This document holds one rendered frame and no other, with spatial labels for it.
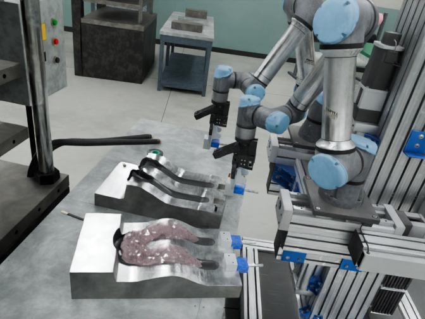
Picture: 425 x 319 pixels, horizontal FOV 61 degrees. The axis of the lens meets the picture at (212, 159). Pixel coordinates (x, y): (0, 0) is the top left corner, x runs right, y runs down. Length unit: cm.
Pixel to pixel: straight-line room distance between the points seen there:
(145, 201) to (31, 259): 42
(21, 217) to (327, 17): 123
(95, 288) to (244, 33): 705
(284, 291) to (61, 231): 123
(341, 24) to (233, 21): 678
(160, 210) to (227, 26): 660
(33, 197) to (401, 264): 137
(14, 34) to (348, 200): 135
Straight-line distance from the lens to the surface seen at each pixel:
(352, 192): 129
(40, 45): 147
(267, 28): 787
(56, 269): 128
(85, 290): 116
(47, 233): 141
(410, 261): 138
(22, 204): 159
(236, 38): 784
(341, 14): 104
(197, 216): 139
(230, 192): 144
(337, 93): 108
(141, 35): 520
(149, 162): 151
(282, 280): 216
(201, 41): 494
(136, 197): 141
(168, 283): 113
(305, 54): 172
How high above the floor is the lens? 171
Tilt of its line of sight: 29 degrees down
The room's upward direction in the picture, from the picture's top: 9 degrees clockwise
